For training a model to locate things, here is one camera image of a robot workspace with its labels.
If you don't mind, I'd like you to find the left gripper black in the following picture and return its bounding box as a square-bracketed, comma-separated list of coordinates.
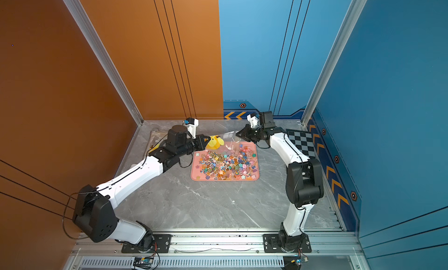
[175, 133, 211, 159]

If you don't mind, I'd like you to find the yellow duck ziploc bag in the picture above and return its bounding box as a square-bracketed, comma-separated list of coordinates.
[205, 131, 244, 153]

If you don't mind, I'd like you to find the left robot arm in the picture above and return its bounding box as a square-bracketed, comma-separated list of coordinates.
[72, 125, 211, 252]

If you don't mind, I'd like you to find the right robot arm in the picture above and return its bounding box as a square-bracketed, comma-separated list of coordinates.
[236, 111, 324, 254]

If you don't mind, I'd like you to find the silver microphone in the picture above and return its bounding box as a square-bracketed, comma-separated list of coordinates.
[144, 128, 159, 153]

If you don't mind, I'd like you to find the pink plastic tray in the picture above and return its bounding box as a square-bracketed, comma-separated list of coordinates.
[191, 142, 260, 181]

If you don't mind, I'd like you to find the black white chessboard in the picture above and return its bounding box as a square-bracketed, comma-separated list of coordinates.
[282, 129, 317, 163]

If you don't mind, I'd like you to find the left green circuit board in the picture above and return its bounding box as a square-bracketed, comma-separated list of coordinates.
[133, 257, 156, 270]

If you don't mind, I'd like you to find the green circuit board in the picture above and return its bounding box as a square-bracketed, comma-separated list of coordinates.
[283, 257, 302, 270]
[133, 257, 156, 270]

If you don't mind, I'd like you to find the right green circuit board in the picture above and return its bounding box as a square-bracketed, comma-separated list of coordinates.
[283, 257, 302, 270]

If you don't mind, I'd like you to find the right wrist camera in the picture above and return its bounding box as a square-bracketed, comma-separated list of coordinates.
[247, 112, 260, 129]

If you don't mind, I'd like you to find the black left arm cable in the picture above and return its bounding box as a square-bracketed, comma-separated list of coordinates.
[62, 136, 193, 240]

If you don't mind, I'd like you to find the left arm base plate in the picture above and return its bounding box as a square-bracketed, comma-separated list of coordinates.
[121, 234, 172, 254]

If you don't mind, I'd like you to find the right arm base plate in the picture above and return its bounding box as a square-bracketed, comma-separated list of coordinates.
[262, 233, 312, 254]

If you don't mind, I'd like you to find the aluminium front rail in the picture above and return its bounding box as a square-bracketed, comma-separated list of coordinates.
[70, 229, 364, 256]

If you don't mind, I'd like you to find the right aluminium corner post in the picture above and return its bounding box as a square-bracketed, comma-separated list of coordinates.
[301, 0, 367, 128]

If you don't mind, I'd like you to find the aluminium corner post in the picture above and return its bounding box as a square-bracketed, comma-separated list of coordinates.
[301, 0, 367, 128]
[63, 0, 144, 126]

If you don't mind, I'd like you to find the left aluminium corner post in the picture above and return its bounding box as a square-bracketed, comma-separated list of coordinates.
[63, 0, 144, 126]

